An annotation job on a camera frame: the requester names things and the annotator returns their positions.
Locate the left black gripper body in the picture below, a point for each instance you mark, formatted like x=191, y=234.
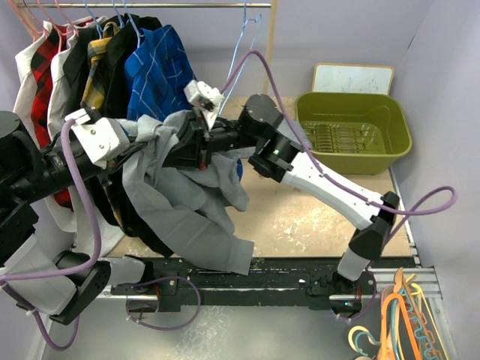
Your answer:
x=109, y=168

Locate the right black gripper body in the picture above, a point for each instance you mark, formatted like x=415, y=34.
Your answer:
x=202, y=147

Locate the grey shirt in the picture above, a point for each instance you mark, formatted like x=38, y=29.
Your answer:
x=186, y=208

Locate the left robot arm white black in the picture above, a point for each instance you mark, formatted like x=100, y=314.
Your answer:
x=57, y=282

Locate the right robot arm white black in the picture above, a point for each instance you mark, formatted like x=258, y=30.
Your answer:
x=284, y=160

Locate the blue plaid shirt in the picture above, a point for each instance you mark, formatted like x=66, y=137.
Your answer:
x=157, y=73

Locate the black dark shirt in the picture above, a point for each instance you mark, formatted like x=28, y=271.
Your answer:
x=76, y=70

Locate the beige shirt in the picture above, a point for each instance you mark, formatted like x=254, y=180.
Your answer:
x=64, y=218

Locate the yellow plaid shirt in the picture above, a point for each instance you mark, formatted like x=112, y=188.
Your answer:
x=94, y=97

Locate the red plaid shirt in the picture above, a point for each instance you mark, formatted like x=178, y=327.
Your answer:
x=40, y=67

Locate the pink hanger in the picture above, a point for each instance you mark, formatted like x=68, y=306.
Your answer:
x=36, y=27

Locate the yellow hanger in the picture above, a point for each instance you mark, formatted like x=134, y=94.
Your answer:
x=428, y=341

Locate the olive green plastic bin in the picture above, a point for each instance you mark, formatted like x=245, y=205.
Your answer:
x=354, y=134

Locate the small whiteboard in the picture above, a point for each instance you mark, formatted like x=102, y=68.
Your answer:
x=353, y=78

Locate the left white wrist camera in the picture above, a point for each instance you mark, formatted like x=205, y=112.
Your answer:
x=96, y=134

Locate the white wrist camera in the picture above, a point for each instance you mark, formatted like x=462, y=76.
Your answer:
x=96, y=134
x=206, y=98

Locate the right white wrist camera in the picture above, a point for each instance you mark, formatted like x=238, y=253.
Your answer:
x=206, y=98

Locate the wooden clothes rack frame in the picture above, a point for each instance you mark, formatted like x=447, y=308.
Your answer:
x=214, y=38

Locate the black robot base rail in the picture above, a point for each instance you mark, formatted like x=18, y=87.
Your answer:
x=310, y=282

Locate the metal clothes rail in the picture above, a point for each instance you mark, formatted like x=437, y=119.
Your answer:
x=72, y=5

